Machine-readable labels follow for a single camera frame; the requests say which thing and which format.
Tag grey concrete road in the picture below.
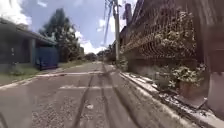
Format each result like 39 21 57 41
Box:
0 61 201 128

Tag potted plants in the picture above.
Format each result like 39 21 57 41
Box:
154 64 208 98

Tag wire fence with climbing plants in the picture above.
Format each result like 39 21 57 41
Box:
119 0 224 75

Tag grass verge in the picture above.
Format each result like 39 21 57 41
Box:
0 59 88 86

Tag grey utility pole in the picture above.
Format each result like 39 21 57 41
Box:
112 0 121 63

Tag blue metal gate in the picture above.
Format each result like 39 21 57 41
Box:
34 45 61 71

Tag low kerb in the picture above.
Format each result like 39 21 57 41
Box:
0 66 84 90

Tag tall dark green tree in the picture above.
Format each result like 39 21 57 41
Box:
38 8 82 63

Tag pale concrete kerb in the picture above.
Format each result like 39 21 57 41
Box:
119 70 224 128

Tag grey building with flat roof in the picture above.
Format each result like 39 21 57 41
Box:
0 17 58 66

